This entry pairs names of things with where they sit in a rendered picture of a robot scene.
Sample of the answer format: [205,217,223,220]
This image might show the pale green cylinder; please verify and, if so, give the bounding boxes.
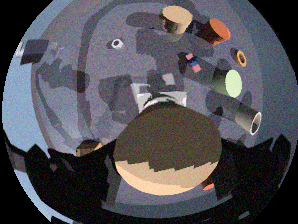
[212,69,242,97]

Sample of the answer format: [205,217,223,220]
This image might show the orange ring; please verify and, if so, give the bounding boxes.
[234,51,246,67]

